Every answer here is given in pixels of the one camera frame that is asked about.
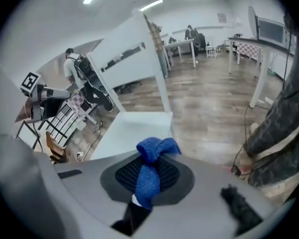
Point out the checkered beige cloth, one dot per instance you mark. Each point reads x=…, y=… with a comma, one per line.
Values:
x=156, y=36

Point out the white chair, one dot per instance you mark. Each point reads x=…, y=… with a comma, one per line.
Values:
x=139, y=131

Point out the blue cloth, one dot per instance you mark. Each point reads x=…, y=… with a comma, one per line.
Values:
x=149, y=178

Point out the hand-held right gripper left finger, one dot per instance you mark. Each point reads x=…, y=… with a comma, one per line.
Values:
x=27, y=178

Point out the checkered red white cloth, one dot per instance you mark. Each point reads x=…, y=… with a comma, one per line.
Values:
x=249, y=50

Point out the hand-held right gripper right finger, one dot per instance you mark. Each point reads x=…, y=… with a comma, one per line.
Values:
x=204, y=208

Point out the wall poster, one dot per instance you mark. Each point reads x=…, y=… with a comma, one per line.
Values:
x=221, y=18

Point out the black office chair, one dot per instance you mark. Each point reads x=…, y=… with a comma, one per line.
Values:
x=201, y=40

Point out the black-topped white table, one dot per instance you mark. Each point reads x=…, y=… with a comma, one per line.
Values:
x=261, y=58

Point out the white round panel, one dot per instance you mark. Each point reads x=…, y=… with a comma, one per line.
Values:
x=251, y=21

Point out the black metal frame rack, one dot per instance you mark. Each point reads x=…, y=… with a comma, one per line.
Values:
x=58, y=123

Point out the silver microwave oven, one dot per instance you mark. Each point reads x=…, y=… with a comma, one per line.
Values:
x=270, y=30

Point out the person's patterned dark trousers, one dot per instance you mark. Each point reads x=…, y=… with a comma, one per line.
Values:
x=276, y=133

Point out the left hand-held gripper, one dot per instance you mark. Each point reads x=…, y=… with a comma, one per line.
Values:
x=35, y=93

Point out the wooden chair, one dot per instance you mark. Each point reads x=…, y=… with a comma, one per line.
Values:
x=53, y=148

